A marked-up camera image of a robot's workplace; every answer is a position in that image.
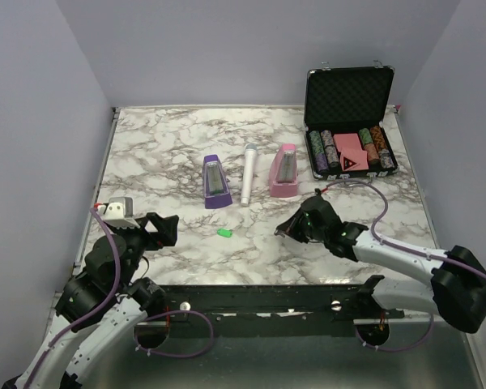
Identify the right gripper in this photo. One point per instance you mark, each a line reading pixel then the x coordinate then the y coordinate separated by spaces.
pixel 291 228

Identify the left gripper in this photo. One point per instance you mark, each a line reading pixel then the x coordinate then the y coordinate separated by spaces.
pixel 167 233

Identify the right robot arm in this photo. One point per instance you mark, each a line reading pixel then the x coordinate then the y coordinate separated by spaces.
pixel 449 283

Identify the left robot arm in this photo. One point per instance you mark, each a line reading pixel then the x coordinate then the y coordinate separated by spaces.
pixel 103 300

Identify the pink metronome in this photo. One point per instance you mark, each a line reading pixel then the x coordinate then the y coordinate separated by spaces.
pixel 283 173

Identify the purple metronome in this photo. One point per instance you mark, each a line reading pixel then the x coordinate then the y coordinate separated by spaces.
pixel 216 192

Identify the pink triangle card box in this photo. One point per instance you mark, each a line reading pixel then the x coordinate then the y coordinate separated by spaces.
pixel 352 159

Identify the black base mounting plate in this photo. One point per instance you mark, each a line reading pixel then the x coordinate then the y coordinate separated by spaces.
pixel 250 311

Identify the white microphone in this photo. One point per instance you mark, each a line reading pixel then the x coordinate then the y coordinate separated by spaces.
pixel 250 155

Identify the pink card deck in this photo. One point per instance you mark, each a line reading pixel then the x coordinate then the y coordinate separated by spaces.
pixel 347 141

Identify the black poker chip case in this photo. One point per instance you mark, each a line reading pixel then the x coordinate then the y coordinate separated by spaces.
pixel 346 100

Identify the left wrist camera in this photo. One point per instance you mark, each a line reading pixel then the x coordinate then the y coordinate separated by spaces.
pixel 118 213

